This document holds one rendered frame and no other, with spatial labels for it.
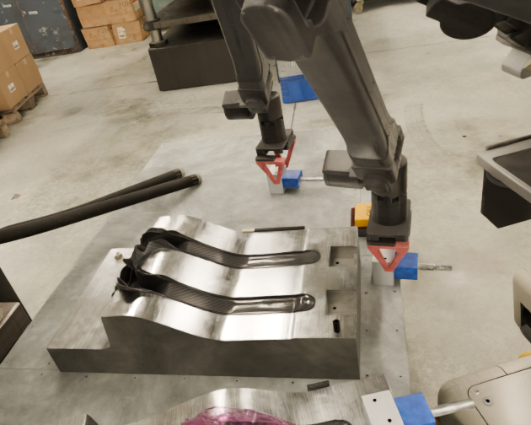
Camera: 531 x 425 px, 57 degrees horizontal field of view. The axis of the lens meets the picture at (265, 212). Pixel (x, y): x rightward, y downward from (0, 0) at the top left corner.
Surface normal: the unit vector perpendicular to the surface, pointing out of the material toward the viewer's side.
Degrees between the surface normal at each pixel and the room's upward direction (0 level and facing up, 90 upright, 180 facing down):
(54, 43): 90
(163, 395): 0
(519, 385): 0
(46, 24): 90
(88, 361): 90
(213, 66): 90
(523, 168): 0
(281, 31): 130
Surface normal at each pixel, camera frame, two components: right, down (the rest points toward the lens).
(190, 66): -0.11, 0.56
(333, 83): -0.18, 0.96
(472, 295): -0.17, -0.83
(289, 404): 0.25, -0.84
